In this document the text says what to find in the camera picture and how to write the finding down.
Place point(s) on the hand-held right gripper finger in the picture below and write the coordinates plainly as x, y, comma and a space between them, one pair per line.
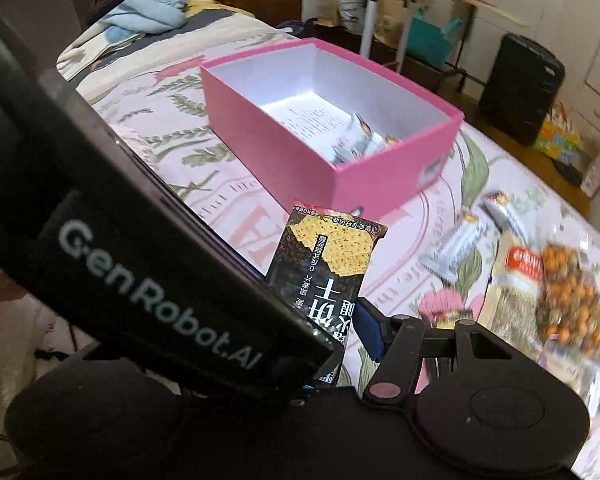
372, 332

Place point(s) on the black cracker packet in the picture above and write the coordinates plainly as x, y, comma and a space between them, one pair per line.
325, 260

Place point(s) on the cream instant noodle packet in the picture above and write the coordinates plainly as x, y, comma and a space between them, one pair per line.
512, 290

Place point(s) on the pink cardboard box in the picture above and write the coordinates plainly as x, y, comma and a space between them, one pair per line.
380, 180

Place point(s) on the small white snack packet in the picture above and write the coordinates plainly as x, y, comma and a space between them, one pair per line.
502, 210
390, 140
455, 250
357, 137

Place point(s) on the floral bed sheet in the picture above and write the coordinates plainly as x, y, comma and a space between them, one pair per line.
180, 125

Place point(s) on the clear packet of orange nuts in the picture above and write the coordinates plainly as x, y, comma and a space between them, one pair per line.
570, 300

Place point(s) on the light blue cloth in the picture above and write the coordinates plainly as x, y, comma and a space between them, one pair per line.
145, 10

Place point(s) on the wooden nightstand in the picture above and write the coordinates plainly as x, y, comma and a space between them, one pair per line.
260, 2

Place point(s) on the colourful printed box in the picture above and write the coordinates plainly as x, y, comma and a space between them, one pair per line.
560, 135

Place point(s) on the black suitcase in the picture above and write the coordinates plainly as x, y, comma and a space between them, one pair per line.
522, 87

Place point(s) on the teal bag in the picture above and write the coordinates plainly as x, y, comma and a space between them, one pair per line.
432, 40

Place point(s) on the brown paper bag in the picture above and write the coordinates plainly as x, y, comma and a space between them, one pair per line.
337, 5

